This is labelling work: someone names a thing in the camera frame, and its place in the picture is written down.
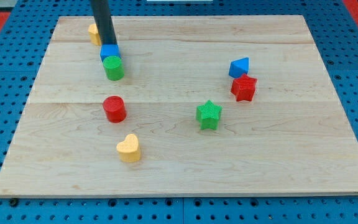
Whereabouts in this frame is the yellow block behind rod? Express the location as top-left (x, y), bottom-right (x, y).
top-left (88, 24), bottom-right (102, 46)

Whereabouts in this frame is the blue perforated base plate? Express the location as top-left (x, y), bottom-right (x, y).
top-left (0, 0), bottom-right (358, 223)

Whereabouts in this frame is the light wooden board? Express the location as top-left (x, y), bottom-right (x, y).
top-left (0, 15), bottom-right (358, 198)

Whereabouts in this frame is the red cylinder block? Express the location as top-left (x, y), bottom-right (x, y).
top-left (103, 96), bottom-right (127, 123)

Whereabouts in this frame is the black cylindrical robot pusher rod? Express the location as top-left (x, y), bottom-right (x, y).
top-left (89, 0), bottom-right (117, 45)

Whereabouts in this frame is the red star block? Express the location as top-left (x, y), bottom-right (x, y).
top-left (231, 73), bottom-right (257, 101)

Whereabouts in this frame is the yellow heart block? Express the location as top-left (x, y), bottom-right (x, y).
top-left (116, 134), bottom-right (141, 162)

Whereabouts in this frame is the green star block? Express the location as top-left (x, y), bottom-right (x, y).
top-left (196, 100), bottom-right (222, 130)

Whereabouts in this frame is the blue triangular prism block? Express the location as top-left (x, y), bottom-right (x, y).
top-left (229, 57), bottom-right (249, 78)

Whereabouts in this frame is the blue cube block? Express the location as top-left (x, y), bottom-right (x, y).
top-left (100, 44), bottom-right (121, 61)

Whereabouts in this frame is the green cylinder block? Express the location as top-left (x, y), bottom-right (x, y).
top-left (103, 56), bottom-right (124, 81)

